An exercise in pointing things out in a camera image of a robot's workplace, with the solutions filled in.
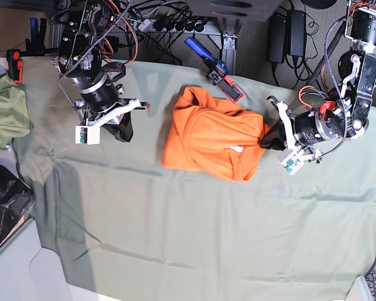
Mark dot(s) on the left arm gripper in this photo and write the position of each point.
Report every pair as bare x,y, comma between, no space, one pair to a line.
302,132

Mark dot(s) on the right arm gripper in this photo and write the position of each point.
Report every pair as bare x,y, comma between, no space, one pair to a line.
102,105

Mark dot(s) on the orange T-shirt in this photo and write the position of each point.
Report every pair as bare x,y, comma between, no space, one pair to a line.
214,135

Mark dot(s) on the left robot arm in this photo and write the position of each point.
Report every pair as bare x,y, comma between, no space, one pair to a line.
339,94

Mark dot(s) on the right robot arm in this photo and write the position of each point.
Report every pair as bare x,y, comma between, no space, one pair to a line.
83,58

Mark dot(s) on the blue clamp at centre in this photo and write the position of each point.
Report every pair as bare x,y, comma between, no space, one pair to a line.
218,74

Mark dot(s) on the blue clamp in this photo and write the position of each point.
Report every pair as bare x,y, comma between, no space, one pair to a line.
218,74
34,47

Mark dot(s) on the green table cloth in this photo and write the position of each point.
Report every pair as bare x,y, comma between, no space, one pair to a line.
126,227

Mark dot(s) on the black power brick pair right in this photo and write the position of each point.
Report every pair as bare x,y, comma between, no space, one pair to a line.
296,27

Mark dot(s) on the black power brick pair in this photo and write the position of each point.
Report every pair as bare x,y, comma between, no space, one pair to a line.
296,27
276,39

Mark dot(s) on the olive green garment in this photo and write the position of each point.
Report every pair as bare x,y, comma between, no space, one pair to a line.
14,115

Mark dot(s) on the black power brick pair left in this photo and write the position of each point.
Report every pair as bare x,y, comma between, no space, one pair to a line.
276,39

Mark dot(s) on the blue clamp at left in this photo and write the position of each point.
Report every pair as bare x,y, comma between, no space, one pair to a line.
34,47

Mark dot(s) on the black plastic bag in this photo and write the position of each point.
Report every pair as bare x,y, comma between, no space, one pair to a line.
15,198

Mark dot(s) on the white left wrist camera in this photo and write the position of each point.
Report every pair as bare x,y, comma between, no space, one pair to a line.
291,162

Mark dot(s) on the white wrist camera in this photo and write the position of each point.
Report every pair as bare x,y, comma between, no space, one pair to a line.
291,162
89,135

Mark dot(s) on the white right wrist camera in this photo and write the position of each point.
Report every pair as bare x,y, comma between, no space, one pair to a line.
89,135

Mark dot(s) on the aluminium frame post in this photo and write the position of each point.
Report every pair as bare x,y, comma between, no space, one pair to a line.
230,29

